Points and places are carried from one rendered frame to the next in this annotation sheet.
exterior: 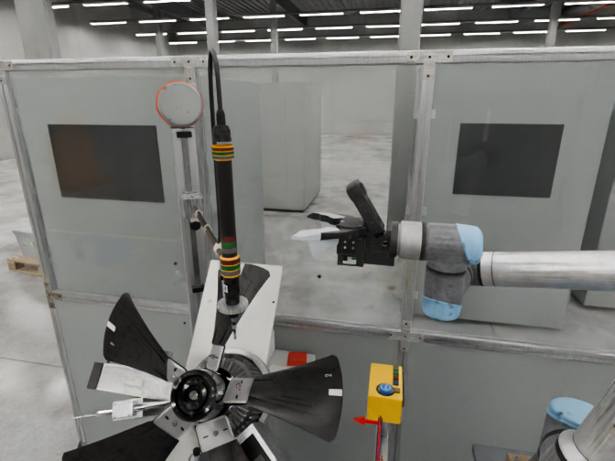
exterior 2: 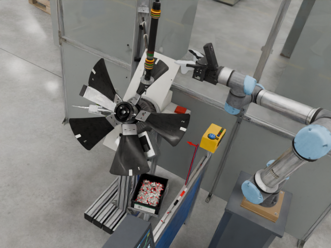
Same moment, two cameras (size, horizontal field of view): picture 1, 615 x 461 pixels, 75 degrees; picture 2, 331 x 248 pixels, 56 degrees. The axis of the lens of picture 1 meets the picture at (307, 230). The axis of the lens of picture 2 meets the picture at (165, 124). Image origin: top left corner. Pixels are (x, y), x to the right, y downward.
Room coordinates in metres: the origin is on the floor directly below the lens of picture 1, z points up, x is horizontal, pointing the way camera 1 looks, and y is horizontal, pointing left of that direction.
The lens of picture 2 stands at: (-0.49, -0.19, 2.32)
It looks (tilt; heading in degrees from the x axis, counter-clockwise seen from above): 40 degrees down; 10
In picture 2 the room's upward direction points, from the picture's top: 11 degrees clockwise
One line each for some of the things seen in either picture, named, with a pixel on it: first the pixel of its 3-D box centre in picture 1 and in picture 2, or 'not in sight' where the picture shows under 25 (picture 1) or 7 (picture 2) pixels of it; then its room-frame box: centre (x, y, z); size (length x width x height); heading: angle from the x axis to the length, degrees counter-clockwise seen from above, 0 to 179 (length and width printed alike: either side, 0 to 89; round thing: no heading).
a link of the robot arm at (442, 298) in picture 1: (445, 286); (237, 100); (0.74, -0.28, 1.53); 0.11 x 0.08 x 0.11; 146
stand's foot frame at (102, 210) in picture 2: not in sight; (128, 202); (1.04, 0.26, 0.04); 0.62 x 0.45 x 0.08; 168
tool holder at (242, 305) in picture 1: (231, 285); (148, 71); (0.83, 0.18, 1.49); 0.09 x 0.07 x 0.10; 23
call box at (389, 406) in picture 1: (384, 393); (212, 138); (1.03, -0.24, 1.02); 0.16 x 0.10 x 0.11; 168
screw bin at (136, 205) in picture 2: not in sight; (149, 193); (0.61, 0.01, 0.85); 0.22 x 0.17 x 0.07; 4
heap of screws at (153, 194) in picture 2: not in sight; (148, 194); (0.61, 0.01, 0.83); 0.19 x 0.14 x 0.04; 4
